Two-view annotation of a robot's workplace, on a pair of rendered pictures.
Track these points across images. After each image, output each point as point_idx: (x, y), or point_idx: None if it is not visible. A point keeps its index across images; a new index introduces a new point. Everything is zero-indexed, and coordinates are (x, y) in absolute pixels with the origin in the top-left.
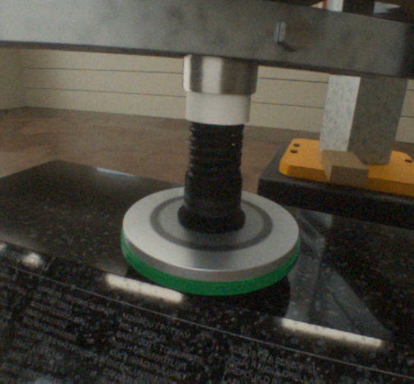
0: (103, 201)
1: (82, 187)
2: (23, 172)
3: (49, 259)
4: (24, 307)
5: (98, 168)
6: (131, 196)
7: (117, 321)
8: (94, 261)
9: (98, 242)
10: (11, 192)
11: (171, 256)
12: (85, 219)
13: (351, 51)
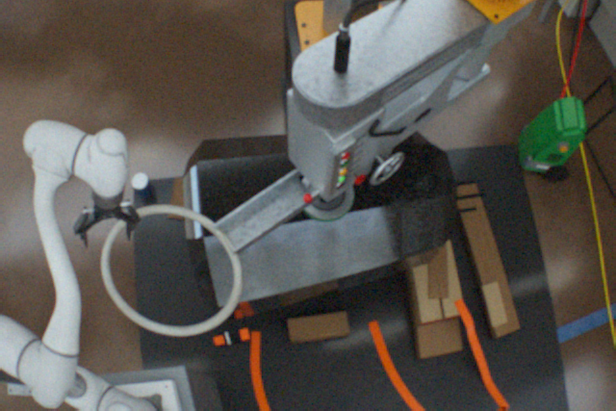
0: (266, 188)
1: (244, 181)
2: (202, 185)
3: (282, 225)
4: (282, 240)
5: (230, 159)
6: (271, 176)
7: (313, 230)
8: (295, 219)
9: None
10: (221, 203)
11: (327, 216)
12: None
13: None
